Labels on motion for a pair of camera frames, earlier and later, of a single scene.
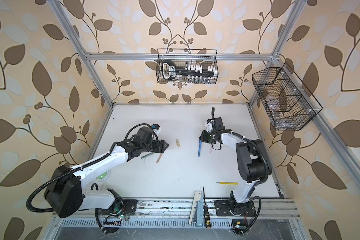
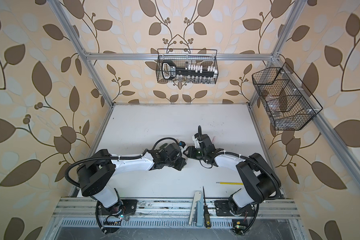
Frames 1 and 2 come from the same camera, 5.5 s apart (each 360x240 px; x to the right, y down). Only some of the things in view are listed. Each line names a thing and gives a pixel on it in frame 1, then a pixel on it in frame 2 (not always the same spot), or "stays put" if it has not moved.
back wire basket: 187,66 stays put
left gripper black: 161,146 → 183,163
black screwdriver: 207,218 stays put
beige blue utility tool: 198,198 stays put
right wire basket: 288,102 stays put
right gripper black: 203,136 → 191,152
